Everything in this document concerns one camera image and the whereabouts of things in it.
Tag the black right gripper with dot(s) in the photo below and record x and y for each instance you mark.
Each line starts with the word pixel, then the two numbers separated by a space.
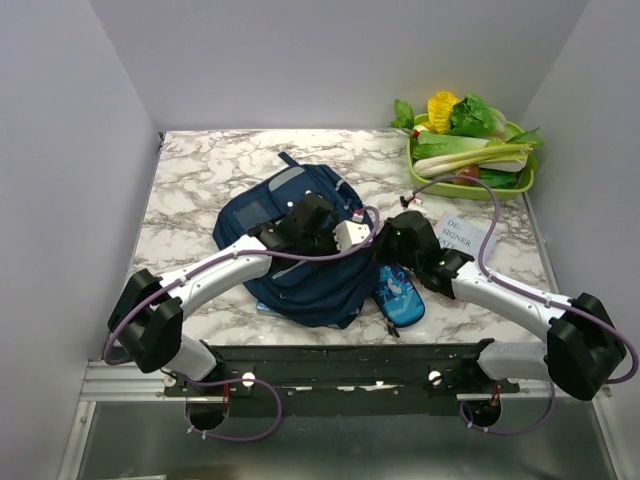
pixel 379 248

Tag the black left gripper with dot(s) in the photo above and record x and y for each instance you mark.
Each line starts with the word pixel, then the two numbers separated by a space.
pixel 328 233

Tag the blue dinosaur pencil case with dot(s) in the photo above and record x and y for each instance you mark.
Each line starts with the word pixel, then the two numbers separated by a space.
pixel 397 299

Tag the navy blue student backpack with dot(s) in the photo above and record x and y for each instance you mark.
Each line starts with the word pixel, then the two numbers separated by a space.
pixel 311 294

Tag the blue thin notebook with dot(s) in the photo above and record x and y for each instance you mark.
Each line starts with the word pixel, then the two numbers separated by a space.
pixel 265 309

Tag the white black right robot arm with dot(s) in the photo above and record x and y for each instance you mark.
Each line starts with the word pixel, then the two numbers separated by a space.
pixel 577 347

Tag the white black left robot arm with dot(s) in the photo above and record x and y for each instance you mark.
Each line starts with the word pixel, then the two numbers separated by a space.
pixel 147 321

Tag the white flower cover book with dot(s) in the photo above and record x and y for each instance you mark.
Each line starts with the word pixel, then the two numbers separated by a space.
pixel 456 233

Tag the toy celery stalk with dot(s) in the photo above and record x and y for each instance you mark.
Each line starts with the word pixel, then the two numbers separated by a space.
pixel 506 157

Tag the brown toy mushroom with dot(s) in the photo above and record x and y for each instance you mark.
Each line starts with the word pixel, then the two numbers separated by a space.
pixel 471 170

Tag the yellow toy flower vegetable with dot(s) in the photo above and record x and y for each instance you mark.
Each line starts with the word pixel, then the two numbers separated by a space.
pixel 439 109

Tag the green toy lettuce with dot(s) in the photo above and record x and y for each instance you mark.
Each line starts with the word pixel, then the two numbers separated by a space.
pixel 473 117

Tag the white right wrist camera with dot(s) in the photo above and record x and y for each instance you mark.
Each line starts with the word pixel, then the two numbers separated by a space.
pixel 409 199

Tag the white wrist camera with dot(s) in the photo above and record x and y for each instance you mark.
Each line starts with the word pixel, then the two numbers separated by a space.
pixel 351 232
pixel 409 199

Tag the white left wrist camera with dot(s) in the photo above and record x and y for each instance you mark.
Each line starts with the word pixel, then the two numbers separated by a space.
pixel 351 232

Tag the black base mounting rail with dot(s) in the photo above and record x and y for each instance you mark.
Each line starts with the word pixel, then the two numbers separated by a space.
pixel 363 380

